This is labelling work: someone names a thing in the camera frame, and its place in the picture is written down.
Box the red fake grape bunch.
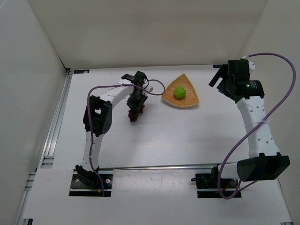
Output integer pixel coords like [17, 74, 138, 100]
[128, 109, 139, 122]

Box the green fake apple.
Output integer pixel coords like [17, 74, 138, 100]
[173, 86, 186, 99]

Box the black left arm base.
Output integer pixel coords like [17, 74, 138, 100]
[69, 165, 113, 197]

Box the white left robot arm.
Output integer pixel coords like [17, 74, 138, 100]
[75, 71, 148, 175]

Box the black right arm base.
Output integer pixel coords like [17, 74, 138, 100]
[191, 163, 241, 199]

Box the woven triangular fruit basket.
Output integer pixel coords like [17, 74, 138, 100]
[161, 74, 200, 108]

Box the blue left corner label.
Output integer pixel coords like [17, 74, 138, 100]
[73, 69, 90, 74]

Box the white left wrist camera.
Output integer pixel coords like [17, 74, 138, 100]
[145, 81, 154, 93]

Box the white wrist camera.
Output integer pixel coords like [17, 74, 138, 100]
[145, 81, 154, 93]
[241, 56, 255, 73]

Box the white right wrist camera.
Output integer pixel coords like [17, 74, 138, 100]
[241, 56, 255, 73]

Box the aluminium front rail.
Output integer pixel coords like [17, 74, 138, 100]
[95, 160, 268, 171]

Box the aluminium left side rail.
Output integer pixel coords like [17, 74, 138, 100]
[16, 68, 73, 225]

